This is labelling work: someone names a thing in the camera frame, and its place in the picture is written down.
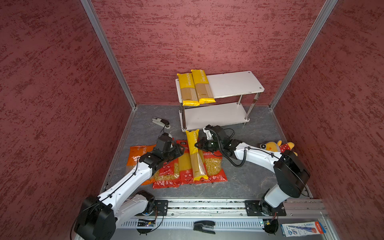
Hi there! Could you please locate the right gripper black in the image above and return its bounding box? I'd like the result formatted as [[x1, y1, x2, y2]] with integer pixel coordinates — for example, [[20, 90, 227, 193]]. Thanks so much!
[[193, 137, 223, 153]]

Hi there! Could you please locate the yellow spaghetti pack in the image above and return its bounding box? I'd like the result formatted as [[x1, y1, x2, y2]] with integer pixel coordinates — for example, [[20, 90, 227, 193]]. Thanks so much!
[[191, 70, 216, 105], [186, 130, 209, 182], [177, 73, 200, 107]]

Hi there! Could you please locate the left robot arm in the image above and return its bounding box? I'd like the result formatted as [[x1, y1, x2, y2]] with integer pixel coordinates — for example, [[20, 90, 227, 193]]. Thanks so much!
[[71, 133, 185, 240]]

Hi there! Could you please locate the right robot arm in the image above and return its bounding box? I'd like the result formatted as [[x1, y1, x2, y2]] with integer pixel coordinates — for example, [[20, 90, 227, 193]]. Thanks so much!
[[194, 125, 311, 216]]

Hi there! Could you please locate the red pasta bag right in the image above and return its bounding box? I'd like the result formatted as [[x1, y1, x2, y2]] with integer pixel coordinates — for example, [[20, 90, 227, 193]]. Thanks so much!
[[199, 150, 228, 183]]

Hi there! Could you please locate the red pasta bag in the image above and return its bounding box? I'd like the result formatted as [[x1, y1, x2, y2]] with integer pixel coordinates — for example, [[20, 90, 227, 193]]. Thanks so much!
[[199, 150, 228, 183], [153, 159, 181, 189], [177, 140, 194, 185]]

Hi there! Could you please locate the red pasta bag middle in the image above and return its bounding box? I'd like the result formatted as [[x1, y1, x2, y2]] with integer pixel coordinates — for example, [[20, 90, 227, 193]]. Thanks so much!
[[177, 140, 194, 185]]

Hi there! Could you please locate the red pasta bag left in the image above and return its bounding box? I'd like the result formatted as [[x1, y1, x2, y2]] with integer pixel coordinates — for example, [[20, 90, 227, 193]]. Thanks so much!
[[153, 159, 181, 189]]

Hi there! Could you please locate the orange pasta bag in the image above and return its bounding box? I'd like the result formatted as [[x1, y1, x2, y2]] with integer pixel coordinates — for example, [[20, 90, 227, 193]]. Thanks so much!
[[126, 145, 155, 174]]

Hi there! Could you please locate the white two-tier shelf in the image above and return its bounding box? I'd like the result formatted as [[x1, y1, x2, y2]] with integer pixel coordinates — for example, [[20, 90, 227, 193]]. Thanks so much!
[[175, 71, 265, 132]]

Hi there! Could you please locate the white black stapler on floor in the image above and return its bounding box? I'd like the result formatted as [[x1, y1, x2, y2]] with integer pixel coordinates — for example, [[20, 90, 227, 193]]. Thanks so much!
[[152, 117, 171, 129]]

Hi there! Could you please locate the yellow plush toy red dress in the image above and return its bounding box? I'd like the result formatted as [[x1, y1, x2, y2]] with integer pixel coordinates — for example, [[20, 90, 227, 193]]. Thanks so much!
[[260, 140, 295, 153]]

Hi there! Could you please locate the black stapler front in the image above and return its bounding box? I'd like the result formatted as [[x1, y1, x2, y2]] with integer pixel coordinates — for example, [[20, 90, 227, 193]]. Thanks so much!
[[193, 220, 216, 235]]

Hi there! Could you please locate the white blue toothpaste box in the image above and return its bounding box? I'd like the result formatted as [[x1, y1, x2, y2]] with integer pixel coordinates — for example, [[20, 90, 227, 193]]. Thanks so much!
[[281, 221, 326, 237]]

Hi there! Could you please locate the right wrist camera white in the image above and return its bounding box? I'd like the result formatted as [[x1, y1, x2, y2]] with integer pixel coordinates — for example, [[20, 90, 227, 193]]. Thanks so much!
[[203, 128, 213, 140]]

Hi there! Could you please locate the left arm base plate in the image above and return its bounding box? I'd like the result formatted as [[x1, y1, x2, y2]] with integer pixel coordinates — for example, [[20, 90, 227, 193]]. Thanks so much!
[[136, 199, 169, 217]]

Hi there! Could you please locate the aluminium front rail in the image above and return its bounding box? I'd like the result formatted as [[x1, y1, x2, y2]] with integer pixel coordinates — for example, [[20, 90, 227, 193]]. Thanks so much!
[[116, 197, 339, 240]]

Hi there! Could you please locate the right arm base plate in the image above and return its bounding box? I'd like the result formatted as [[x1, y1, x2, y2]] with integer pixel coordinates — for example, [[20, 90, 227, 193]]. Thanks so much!
[[244, 200, 287, 217]]

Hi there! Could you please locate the left corner aluminium post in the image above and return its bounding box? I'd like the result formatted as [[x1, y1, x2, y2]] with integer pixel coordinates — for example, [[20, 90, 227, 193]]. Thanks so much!
[[81, 0, 137, 111]]

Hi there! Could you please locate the corner aluminium post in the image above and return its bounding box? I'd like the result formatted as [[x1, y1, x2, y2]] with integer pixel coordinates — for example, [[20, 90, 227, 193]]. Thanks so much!
[[81, 0, 137, 111], [269, 0, 338, 112]]

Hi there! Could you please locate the right corner aluminium post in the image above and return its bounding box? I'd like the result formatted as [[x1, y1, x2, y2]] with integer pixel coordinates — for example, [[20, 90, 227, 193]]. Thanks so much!
[[269, 0, 338, 112]]

